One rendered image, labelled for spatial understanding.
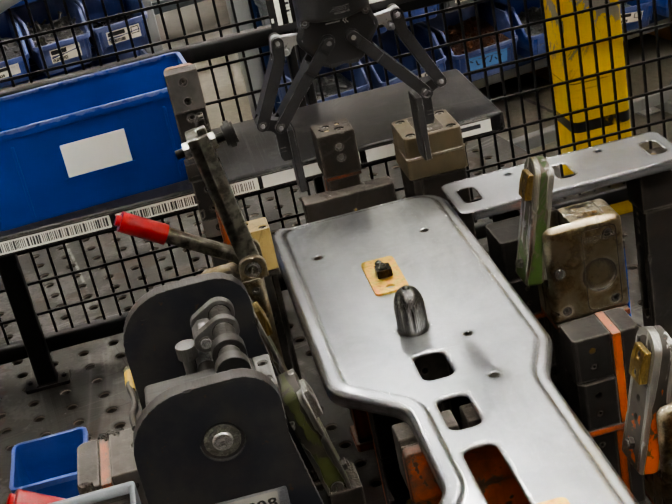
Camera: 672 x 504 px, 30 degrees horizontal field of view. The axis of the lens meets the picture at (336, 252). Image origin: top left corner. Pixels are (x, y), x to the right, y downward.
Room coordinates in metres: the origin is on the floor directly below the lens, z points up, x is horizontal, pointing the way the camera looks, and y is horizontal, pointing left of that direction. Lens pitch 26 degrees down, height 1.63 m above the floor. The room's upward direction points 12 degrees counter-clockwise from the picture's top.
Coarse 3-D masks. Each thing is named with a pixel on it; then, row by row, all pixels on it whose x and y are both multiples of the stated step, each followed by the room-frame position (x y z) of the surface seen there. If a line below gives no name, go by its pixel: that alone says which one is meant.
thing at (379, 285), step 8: (392, 256) 1.27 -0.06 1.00; (368, 264) 1.27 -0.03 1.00; (392, 264) 1.26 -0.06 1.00; (368, 272) 1.25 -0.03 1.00; (376, 272) 1.23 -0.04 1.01; (384, 272) 1.23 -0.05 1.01; (392, 272) 1.23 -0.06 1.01; (400, 272) 1.23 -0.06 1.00; (368, 280) 1.23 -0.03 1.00; (376, 280) 1.22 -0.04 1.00; (384, 280) 1.22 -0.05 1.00; (392, 280) 1.22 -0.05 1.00; (400, 280) 1.21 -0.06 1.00; (376, 288) 1.21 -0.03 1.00; (384, 288) 1.20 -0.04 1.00; (392, 288) 1.20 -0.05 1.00
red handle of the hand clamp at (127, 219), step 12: (120, 216) 1.21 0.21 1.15; (132, 216) 1.21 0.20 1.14; (120, 228) 1.20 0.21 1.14; (132, 228) 1.20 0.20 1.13; (144, 228) 1.20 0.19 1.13; (156, 228) 1.20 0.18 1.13; (168, 228) 1.21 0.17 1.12; (156, 240) 1.20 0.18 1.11; (168, 240) 1.20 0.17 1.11; (180, 240) 1.21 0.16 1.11; (192, 240) 1.21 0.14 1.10; (204, 240) 1.21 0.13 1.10; (204, 252) 1.21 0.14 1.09; (216, 252) 1.21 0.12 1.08; (228, 252) 1.21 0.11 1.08
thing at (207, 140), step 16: (192, 128) 1.23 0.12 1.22; (224, 128) 1.21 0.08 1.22; (192, 144) 1.20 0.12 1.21; (208, 144) 1.20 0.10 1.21; (208, 160) 1.20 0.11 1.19; (208, 176) 1.20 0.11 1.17; (224, 176) 1.20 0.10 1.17; (224, 192) 1.20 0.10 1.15; (224, 208) 1.20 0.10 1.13; (224, 224) 1.20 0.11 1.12; (240, 224) 1.20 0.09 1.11; (240, 240) 1.20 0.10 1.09; (240, 256) 1.20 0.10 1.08
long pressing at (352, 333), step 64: (320, 256) 1.32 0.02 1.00; (384, 256) 1.29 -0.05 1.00; (448, 256) 1.25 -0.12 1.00; (320, 320) 1.17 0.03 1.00; (384, 320) 1.14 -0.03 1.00; (448, 320) 1.11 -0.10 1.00; (512, 320) 1.08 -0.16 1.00; (384, 384) 1.02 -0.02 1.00; (448, 384) 0.99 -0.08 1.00; (512, 384) 0.97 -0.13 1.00; (448, 448) 0.89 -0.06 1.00; (512, 448) 0.87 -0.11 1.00; (576, 448) 0.86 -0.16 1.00
